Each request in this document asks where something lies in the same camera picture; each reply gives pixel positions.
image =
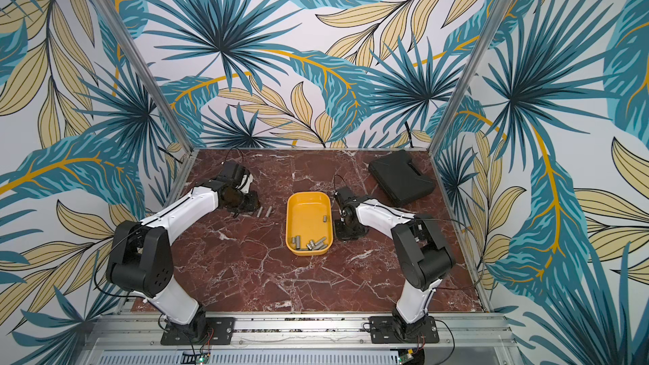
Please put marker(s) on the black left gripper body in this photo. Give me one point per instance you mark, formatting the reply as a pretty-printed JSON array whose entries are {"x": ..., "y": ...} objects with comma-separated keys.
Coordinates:
[{"x": 242, "y": 202}]

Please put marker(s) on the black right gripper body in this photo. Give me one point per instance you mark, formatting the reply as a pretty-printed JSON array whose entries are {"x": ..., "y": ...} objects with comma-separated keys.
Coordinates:
[{"x": 349, "y": 231}]

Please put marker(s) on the yellow plastic storage tray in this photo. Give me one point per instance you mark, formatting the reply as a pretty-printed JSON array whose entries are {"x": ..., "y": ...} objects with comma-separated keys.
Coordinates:
[{"x": 305, "y": 211}]

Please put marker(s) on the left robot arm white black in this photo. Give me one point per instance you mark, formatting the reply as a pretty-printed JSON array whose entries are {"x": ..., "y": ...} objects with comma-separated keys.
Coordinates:
[{"x": 140, "y": 260}]

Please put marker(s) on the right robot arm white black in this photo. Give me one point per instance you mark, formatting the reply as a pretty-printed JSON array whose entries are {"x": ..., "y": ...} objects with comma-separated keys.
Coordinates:
[{"x": 423, "y": 252}]

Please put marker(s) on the silver socket pile in tray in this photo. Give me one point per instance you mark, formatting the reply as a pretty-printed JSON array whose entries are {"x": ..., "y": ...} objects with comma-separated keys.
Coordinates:
[{"x": 311, "y": 245}]

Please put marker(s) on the black tool case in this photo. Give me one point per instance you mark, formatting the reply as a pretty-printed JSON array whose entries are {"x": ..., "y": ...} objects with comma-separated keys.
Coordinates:
[{"x": 400, "y": 179}]

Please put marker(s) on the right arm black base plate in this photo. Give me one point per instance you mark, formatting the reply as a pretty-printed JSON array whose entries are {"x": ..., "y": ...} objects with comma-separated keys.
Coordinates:
[{"x": 393, "y": 330}]

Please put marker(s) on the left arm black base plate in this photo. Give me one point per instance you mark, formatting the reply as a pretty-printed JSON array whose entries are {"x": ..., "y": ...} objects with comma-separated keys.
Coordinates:
[{"x": 202, "y": 332}]

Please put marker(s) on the aluminium front rail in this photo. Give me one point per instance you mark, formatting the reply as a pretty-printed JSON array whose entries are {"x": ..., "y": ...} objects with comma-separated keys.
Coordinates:
[{"x": 282, "y": 338}]

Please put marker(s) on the aluminium frame post left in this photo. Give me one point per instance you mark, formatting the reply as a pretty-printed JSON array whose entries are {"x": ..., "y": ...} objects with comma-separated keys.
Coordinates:
[{"x": 123, "y": 38}]

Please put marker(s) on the aluminium frame post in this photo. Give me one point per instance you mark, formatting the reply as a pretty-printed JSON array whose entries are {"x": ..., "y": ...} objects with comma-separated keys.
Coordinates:
[
  {"x": 123, "y": 38},
  {"x": 490, "y": 28}
]

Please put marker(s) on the aluminium frame post right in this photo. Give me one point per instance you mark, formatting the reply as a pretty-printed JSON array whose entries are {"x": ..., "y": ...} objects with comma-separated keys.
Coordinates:
[{"x": 490, "y": 28}]

